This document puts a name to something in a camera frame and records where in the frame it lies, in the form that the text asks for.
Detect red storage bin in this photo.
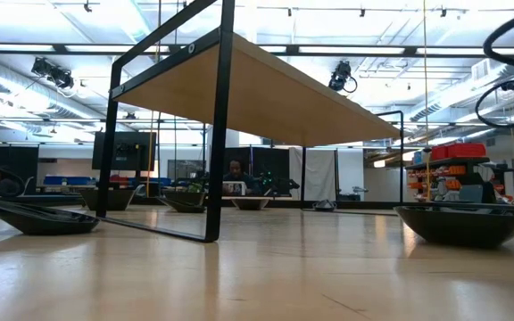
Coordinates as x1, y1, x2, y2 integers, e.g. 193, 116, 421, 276
430, 142, 487, 161

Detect black monitor screen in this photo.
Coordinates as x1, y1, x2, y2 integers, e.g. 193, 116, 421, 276
91, 131, 158, 172

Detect black backdrop board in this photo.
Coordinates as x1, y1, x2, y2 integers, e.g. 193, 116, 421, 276
223, 146, 292, 197

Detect black overhead crossbeam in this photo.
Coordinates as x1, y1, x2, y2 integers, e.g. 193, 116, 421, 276
0, 42, 514, 58

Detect small grey domed object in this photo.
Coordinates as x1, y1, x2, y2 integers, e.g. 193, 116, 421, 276
312, 199, 338, 212

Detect white hanging curtain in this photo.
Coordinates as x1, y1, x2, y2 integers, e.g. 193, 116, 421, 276
288, 148, 339, 202

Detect black pointed leaf plate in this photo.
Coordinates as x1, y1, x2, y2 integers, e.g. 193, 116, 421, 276
394, 205, 514, 250

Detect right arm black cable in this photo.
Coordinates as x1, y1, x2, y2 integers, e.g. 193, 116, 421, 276
474, 6, 514, 130

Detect storage rack with bins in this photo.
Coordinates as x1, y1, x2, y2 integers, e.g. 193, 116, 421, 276
406, 155, 514, 204

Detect blue storage bins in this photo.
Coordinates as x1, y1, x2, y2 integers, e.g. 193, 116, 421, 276
43, 175, 97, 186

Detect wooden shelf riser black legs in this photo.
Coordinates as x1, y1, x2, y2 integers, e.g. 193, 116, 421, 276
95, 0, 405, 244

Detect black wavy square plate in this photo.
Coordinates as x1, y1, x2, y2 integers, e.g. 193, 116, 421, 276
162, 190, 208, 207
78, 186, 137, 212

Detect black oval leaf plate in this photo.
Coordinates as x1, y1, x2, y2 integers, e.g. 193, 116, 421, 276
229, 197, 271, 211

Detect black partition panel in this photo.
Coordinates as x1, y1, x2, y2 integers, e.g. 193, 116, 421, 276
0, 143, 39, 184

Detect black teardrop plate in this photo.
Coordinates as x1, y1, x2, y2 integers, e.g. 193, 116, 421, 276
156, 197, 208, 214
0, 197, 101, 236

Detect person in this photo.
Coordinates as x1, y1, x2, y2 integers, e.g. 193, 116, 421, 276
0, 169, 20, 197
220, 158, 258, 197

